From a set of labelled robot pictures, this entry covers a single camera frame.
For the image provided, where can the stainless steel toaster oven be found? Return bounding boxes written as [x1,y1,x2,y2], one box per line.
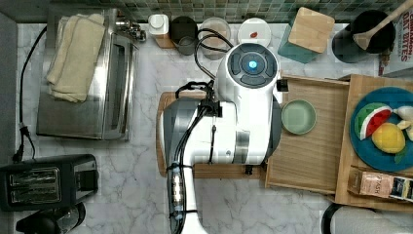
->
[36,6,140,140]

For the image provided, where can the toy watermelon slice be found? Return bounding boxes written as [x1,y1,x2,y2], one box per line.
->
[354,102,393,140]

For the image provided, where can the wooden spoon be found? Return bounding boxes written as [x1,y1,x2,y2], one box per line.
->
[353,0,413,50]

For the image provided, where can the dark grey jar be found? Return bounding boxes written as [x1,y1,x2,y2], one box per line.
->
[169,17,198,56]

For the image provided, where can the cereal box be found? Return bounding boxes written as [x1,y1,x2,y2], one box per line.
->
[378,8,413,78]

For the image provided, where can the green ceramic bowl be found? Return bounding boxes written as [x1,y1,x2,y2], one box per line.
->
[282,99,317,136]

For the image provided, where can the black two-slot toaster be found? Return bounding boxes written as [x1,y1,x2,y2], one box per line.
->
[1,154,98,212]

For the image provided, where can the paper towel roll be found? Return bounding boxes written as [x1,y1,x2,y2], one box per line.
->
[320,204,412,234]

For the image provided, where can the clear glass jar with granola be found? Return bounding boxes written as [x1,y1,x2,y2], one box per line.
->
[198,18,231,60]

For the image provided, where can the black kettle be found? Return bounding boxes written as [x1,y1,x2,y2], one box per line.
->
[16,203,86,234]

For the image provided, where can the toy garlic bulb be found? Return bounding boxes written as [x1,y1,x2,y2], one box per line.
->
[393,105,413,141]

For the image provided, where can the folded beige towel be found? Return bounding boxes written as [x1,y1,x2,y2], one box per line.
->
[47,14,105,102]

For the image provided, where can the teal canister with bamboo lid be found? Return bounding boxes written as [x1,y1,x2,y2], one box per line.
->
[278,7,335,63]

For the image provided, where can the black power cord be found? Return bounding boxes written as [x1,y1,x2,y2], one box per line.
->
[12,25,49,164]

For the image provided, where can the white-capped amber bottle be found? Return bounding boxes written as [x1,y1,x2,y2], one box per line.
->
[148,14,174,49]

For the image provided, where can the tea bag box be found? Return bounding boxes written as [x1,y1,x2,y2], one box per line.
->
[347,168,412,203]

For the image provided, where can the toy yellow lemon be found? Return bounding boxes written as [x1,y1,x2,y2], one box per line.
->
[372,123,405,154]

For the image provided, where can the blue plate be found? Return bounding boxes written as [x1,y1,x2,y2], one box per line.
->
[348,87,413,172]

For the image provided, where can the bamboo drawer cabinet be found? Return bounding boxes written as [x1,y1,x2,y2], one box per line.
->
[333,74,413,213]

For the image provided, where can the white lidded pink bowl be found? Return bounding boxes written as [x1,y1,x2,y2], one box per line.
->
[237,18,272,47]

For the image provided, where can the black utensil holder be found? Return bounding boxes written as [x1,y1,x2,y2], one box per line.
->
[331,10,395,63]

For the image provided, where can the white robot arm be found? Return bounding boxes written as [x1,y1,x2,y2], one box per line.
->
[158,43,282,234]

